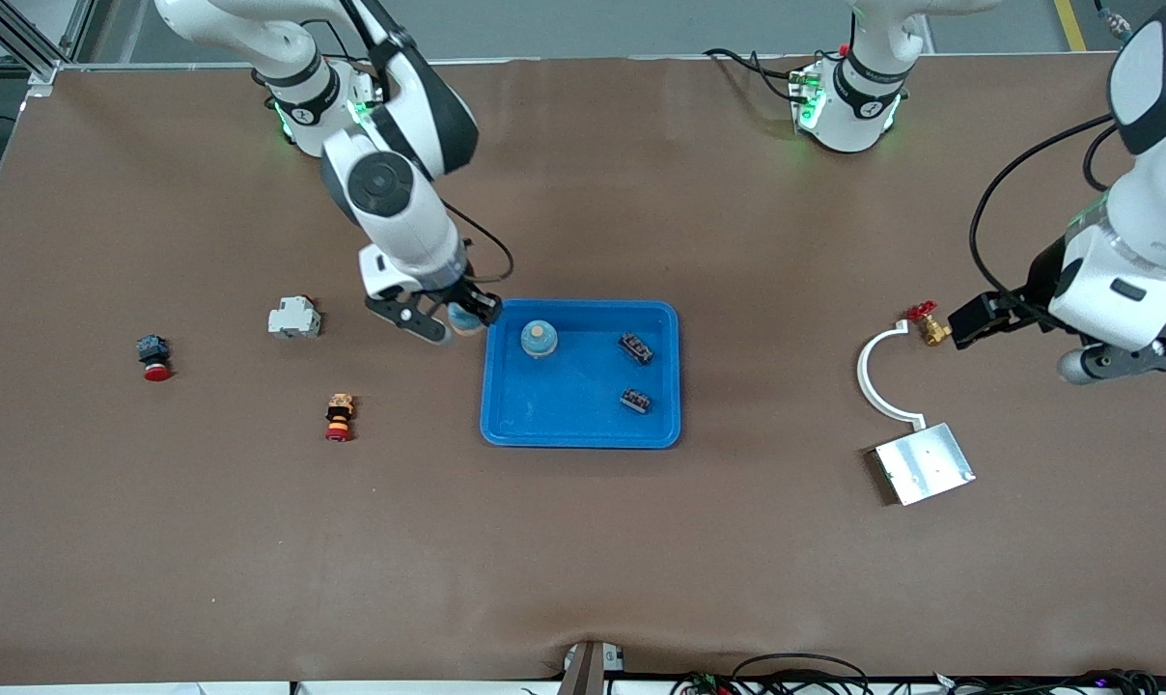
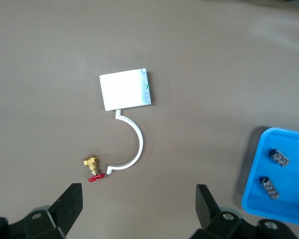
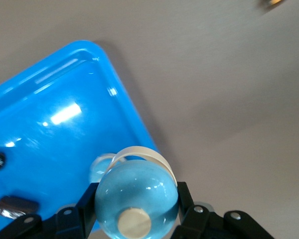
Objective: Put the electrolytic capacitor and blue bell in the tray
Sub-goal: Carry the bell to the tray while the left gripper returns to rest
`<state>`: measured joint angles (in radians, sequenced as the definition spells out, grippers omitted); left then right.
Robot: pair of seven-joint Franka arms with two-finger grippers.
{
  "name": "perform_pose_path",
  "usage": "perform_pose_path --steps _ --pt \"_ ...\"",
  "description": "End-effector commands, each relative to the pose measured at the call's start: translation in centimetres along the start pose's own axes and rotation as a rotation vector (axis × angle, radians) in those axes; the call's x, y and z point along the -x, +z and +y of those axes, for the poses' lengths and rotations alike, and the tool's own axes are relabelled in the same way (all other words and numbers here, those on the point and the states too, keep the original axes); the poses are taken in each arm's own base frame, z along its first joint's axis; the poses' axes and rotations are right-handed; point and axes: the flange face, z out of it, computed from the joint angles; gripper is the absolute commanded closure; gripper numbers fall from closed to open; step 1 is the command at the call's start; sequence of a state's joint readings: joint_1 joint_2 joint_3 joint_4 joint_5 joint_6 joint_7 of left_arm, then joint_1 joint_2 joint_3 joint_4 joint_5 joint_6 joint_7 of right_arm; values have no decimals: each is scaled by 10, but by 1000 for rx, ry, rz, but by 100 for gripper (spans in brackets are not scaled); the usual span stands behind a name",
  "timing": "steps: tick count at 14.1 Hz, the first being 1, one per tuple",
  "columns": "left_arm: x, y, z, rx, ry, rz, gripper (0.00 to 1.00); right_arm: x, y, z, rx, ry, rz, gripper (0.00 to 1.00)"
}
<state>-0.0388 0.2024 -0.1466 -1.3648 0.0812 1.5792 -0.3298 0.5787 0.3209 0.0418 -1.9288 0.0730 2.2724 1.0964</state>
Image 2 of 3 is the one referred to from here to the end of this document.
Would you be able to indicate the white curved pipe clamp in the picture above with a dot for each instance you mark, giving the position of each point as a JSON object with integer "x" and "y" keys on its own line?
{"x": 140, "y": 142}

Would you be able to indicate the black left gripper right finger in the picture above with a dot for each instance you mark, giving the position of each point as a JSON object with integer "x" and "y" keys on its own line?
{"x": 206, "y": 210}

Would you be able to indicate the brown table mat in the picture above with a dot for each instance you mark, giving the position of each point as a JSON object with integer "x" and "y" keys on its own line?
{"x": 52, "y": 74}

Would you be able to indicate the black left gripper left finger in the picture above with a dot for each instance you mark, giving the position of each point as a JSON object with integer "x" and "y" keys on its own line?
{"x": 68, "y": 209}

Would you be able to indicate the silver metal plate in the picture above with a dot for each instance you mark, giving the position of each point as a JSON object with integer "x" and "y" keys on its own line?
{"x": 124, "y": 90}

